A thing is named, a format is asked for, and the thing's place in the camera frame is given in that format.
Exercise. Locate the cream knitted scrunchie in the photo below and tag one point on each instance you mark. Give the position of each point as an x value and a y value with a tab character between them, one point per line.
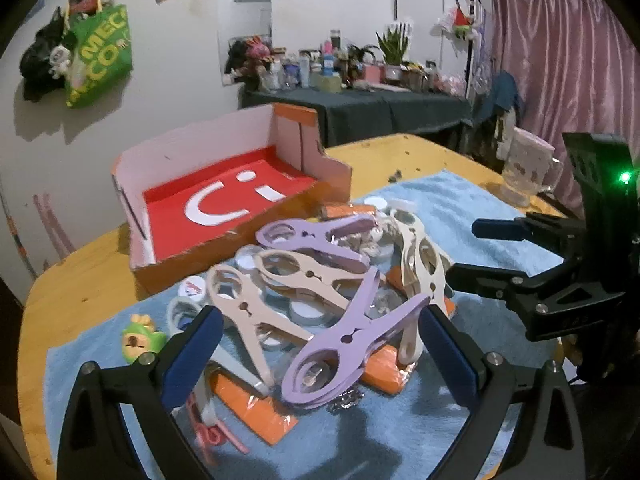
370	242

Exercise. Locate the green shopping bag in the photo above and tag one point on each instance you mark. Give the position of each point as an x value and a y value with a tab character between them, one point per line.
102	55

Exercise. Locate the glass mug with pink print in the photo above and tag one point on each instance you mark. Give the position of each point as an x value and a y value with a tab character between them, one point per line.
525	165

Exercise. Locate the pink curtain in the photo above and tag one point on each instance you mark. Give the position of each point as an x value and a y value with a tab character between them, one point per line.
565	60

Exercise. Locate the dark blue cloth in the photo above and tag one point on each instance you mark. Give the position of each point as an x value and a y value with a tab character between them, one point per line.
506	95

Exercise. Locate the potted green plant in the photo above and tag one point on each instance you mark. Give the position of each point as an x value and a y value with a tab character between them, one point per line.
395	45

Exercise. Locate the small pink plastic clip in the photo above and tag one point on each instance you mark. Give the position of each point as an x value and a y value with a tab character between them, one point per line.
202	432

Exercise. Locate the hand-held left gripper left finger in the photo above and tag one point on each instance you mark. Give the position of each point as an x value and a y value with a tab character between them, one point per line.
192	355

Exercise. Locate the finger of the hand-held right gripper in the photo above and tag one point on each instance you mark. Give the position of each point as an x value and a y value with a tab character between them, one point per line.
480	282
505	230

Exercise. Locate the side table with dark cloth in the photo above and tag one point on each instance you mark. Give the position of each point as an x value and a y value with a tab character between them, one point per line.
360	110

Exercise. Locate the blue towel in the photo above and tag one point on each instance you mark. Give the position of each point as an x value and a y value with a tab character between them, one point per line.
500	260

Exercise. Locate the wall mirror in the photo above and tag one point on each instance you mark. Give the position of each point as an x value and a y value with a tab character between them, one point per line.
245	5

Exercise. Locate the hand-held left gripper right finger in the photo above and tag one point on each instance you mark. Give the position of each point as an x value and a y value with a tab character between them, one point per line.
450	355

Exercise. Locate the green bear toy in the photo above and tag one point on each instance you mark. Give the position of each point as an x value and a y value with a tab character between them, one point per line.
142	340

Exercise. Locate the black bag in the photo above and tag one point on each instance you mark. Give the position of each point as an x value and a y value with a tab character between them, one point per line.
42	55

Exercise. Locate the purple plastic clothes clip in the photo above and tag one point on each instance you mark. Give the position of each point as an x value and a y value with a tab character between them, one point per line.
345	340
320	232

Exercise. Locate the orange cardboard box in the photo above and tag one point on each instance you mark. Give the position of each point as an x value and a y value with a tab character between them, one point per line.
210	200

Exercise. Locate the grey-blue plastic clothes clip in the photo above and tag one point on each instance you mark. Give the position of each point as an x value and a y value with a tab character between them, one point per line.
240	370

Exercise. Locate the cream plastic clothes clip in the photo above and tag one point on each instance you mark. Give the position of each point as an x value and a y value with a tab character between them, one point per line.
420	260

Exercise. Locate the pink plastic hanger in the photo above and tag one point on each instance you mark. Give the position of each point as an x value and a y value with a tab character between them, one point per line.
52	225

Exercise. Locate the pink plush toy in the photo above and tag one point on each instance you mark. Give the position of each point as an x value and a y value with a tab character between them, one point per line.
259	50

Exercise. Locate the beige plastic clothes clip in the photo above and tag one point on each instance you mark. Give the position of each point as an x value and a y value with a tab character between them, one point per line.
250	315
305	275

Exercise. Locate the group of plain white caps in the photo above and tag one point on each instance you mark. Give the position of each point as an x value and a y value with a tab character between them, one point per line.
306	312

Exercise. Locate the hanging plush toy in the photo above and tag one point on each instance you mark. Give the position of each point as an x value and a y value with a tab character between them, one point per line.
460	22

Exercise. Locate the striped stick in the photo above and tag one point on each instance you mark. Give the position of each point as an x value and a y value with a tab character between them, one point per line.
16	240

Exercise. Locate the white cabinet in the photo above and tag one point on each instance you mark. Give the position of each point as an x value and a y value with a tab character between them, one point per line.
425	15

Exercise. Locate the white cap with red print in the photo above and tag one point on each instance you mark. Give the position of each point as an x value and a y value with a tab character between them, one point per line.
192	288

